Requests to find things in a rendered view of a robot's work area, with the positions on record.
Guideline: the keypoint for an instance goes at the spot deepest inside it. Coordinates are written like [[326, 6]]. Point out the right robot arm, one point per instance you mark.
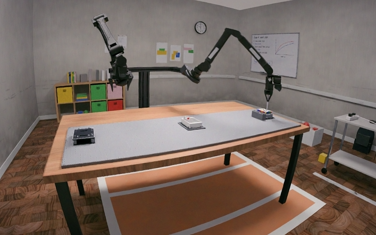
[[115, 49]]

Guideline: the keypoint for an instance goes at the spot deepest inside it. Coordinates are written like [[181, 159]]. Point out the white tube rack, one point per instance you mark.
[[194, 123]]

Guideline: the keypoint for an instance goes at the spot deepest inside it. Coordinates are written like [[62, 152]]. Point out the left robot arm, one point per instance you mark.
[[204, 66]]

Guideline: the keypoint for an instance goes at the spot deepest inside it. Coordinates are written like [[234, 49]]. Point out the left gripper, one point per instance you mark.
[[267, 91]]

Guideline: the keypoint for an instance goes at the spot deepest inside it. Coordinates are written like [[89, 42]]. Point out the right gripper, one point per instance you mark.
[[129, 80]]

